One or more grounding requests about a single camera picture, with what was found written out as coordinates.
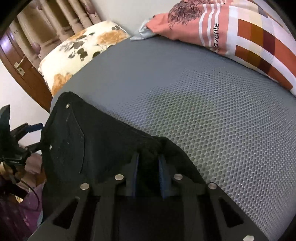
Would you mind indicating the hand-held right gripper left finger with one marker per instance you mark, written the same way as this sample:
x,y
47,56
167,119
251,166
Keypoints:
x,y
136,172

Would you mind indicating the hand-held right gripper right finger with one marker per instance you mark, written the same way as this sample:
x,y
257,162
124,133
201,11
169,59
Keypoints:
x,y
162,176

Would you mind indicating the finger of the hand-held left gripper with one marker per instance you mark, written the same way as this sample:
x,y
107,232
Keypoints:
x,y
34,127
34,147

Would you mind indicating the black pants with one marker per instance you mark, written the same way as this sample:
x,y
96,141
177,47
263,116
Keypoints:
x,y
97,150

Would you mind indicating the brown wooden door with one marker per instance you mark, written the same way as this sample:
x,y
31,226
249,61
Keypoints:
x,y
20,76

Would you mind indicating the purple patterned clothing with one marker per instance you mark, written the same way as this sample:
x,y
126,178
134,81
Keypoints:
x,y
20,215

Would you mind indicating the grey mesh bed mat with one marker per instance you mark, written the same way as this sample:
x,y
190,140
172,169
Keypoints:
x,y
185,104

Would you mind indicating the floral cream pillow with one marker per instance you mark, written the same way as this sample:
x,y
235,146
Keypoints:
x,y
76,53

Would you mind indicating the beige patterned curtain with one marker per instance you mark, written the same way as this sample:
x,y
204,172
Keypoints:
x,y
57,20

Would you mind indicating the light blue cloth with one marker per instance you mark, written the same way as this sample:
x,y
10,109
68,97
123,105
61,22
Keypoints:
x,y
142,33

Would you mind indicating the orange patchwork pillow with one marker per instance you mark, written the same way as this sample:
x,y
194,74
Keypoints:
x,y
231,30

